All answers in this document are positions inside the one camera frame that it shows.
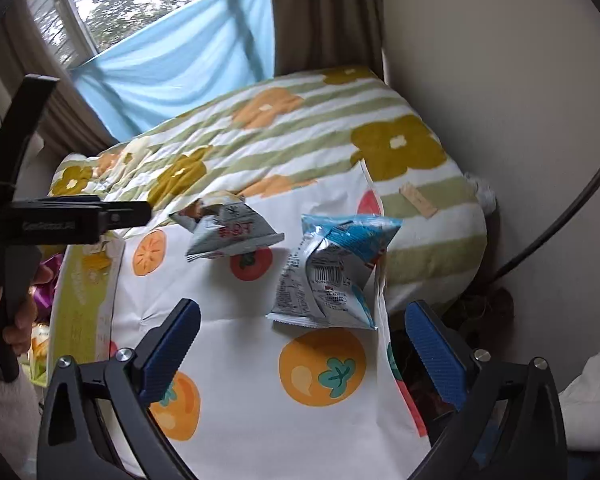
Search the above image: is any orange snack packet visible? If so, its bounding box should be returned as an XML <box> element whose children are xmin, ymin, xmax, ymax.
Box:
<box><xmin>29</xmin><ymin>322</ymin><xmax>53</xmax><ymax>378</ymax></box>

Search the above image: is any grey crumpled cloth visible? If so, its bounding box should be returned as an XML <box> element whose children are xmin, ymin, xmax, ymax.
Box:
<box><xmin>465</xmin><ymin>172</ymin><xmax>498</xmax><ymax>216</ymax></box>

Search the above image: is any purple snack packet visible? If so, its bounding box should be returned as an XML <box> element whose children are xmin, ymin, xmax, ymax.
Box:
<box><xmin>30</xmin><ymin>255</ymin><xmax>63</xmax><ymax>311</ymax></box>

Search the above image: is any black cable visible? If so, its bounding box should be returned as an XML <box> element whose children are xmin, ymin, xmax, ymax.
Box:
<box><xmin>495</xmin><ymin>135</ymin><xmax>600</xmax><ymax>281</ymax></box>

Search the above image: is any silver snack packet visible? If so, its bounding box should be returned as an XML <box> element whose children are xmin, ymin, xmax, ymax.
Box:
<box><xmin>169</xmin><ymin>201</ymin><xmax>286</xmax><ymax>263</ymax></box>

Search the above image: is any beige fabric label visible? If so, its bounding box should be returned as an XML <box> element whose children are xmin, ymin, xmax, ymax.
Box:
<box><xmin>399</xmin><ymin>182</ymin><xmax>440</xmax><ymax>219</ymax></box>

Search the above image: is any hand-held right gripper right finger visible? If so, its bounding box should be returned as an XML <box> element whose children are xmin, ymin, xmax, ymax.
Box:
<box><xmin>405</xmin><ymin>300</ymin><xmax>568</xmax><ymax>480</ymax></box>

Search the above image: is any light blue curtain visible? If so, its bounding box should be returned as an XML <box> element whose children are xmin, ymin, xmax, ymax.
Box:
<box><xmin>70</xmin><ymin>0</ymin><xmax>276</xmax><ymax>146</ymax></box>

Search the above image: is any person's left hand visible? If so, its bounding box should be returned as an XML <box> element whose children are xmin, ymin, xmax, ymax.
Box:
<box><xmin>2</xmin><ymin>264</ymin><xmax>56</xmax><ymax>359</ymax></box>

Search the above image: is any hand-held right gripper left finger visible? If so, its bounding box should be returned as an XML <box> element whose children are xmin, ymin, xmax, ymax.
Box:
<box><xmin>36</xmin><ymin>298</ymin><xmax>202</xmax><ymax>480</ymax></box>

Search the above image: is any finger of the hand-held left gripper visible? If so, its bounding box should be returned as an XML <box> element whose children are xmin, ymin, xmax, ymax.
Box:
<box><xmin>97</xmin><ymin>200</ymin><xmax>152</xmax><ymax>229</ymax></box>

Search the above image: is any blue snack packet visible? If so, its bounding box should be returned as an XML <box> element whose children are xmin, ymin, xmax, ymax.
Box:
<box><xmin>265</xmin><ymin>213</ymin><xmax>403</xmax><ymax>331</ymax></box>

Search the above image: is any flower striped blanket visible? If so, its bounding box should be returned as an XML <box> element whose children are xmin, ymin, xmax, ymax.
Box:
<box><xmin>47</xmin><ymin>65</ymin><xmax>488</xmax><ymax>311</ymax></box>

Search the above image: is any green cardboard box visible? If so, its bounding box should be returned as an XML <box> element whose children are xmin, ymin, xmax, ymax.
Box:
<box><xmin>27</xmin><ymin>237</ymin><xmax>126</xmax><ymax>388</ymax></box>

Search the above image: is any white fruit print cloth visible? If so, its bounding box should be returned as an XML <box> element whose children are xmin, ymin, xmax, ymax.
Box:
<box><xmin>95</xmin><ymin>160</ymin><xmax>431</xmax><ymax>480</ymax></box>

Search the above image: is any brown curtain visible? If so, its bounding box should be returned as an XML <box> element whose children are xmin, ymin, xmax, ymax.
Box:
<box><xmin>0</xmin><ymin>5</ymin><xmax>121</xmax><ymax>161</ymax></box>
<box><xmin>267</xmin><ymin>0</ymin><xmax>386</xmax><ymax>83</ymax></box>

